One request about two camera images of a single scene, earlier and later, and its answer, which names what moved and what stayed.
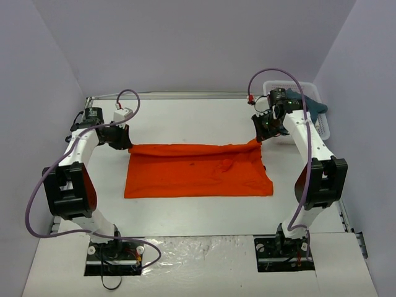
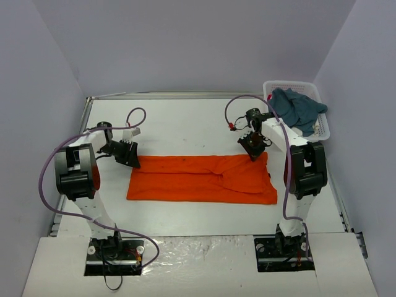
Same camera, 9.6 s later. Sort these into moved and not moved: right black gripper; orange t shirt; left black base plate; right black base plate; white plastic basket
Moved: orange t shirt; right black gripper
Not moved: left black base plate; white plastic basket; right black base plate
